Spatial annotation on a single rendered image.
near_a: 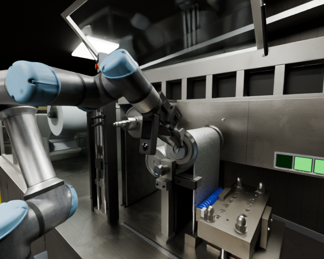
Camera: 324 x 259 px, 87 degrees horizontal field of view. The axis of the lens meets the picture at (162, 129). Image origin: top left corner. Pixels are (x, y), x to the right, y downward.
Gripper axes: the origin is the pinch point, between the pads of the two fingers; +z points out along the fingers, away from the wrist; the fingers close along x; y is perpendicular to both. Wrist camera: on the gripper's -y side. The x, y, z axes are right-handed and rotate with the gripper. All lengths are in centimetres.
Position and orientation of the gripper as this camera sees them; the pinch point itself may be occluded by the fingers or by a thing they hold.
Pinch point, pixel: (176, 147)
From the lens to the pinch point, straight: 60.7
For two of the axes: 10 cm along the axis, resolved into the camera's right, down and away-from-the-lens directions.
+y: 4.1, -8.2, 4.1
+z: 4.9, 5.7, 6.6
